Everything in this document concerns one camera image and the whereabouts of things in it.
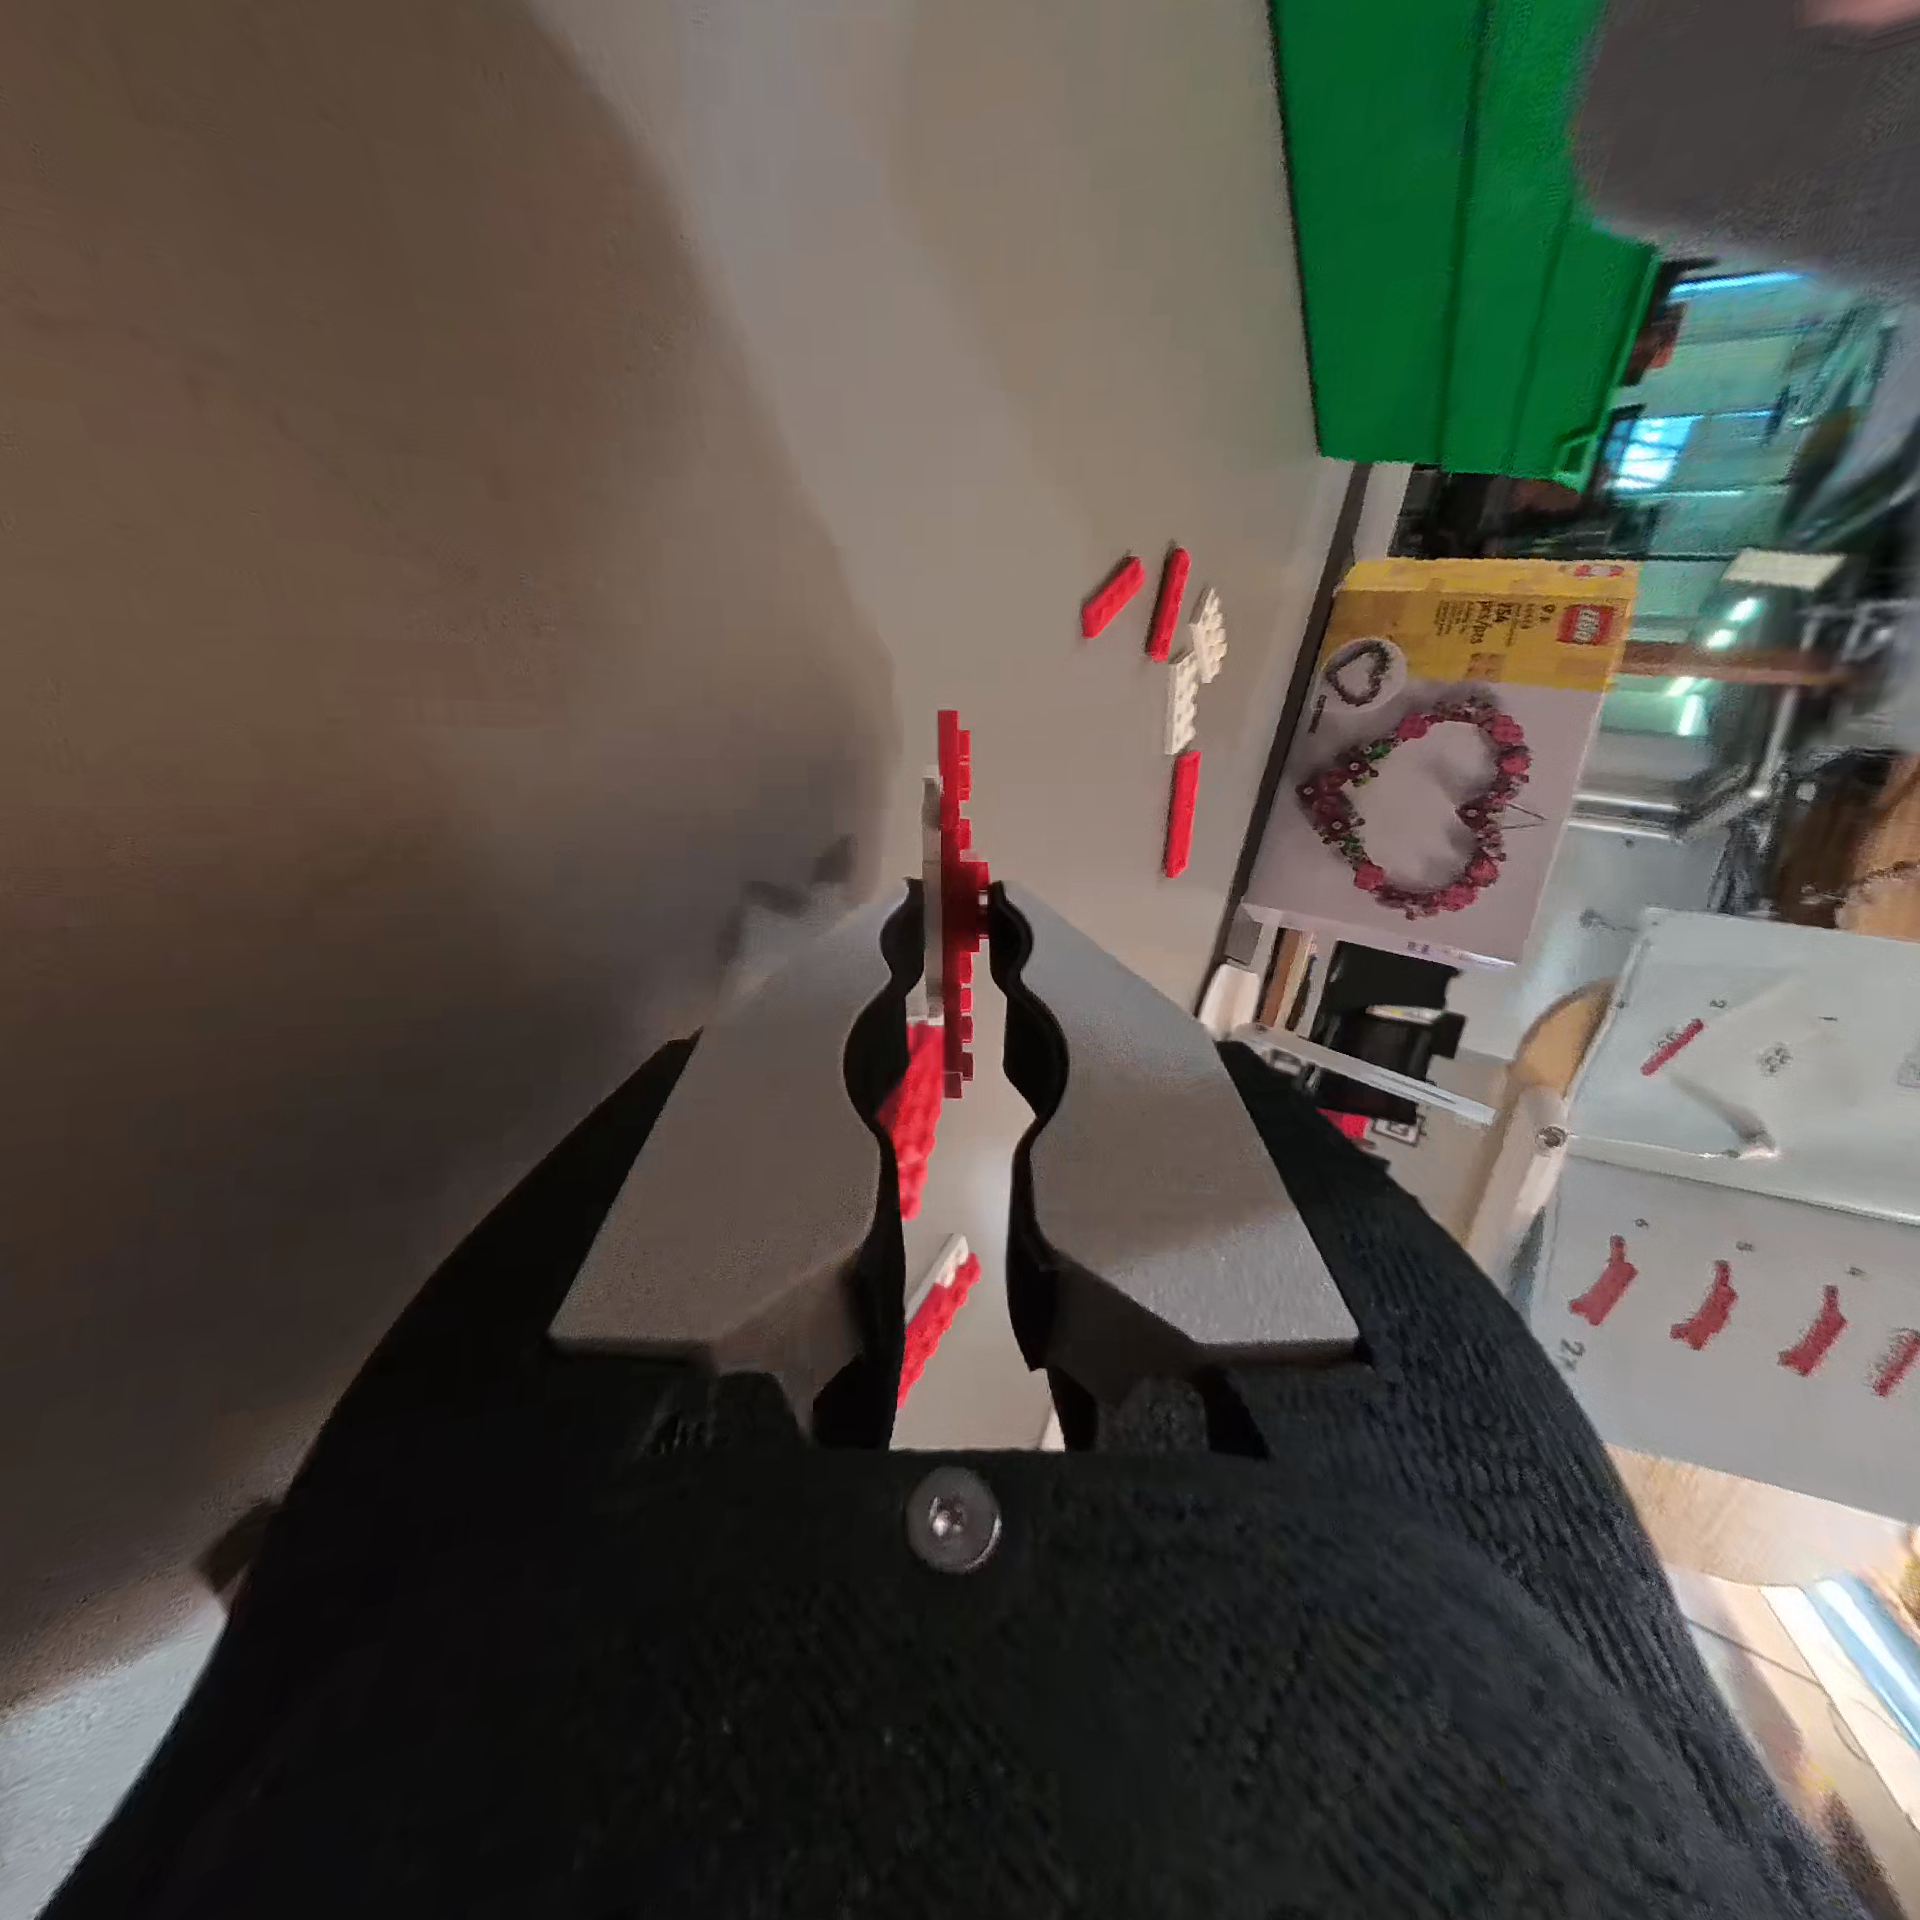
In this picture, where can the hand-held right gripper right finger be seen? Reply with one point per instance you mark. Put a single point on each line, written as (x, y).
(1185, 1185)

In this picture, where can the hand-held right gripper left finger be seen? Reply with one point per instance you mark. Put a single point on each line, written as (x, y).
(735, 1185)

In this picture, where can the red and white lego assembly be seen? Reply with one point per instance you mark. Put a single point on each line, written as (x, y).
(952, 902)

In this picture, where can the red wide lego plate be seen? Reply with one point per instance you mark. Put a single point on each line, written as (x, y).
(1183, 813)

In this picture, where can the yellow and white lego box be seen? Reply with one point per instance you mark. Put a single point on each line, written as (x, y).
(1441, 870)

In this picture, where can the smaller white lego plate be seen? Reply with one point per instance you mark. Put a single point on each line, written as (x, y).
(1179, 704)

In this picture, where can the larger white lego plate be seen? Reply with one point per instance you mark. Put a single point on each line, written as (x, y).
(1209, 628)

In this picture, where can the red narrow lego plate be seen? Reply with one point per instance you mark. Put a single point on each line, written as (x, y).
(1167, 604)
(1112, 596)

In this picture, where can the white instruction booklet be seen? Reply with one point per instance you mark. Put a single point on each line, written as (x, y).
(1725, 1231)

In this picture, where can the green plastic crate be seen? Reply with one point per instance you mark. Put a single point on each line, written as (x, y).
(1441, 224)

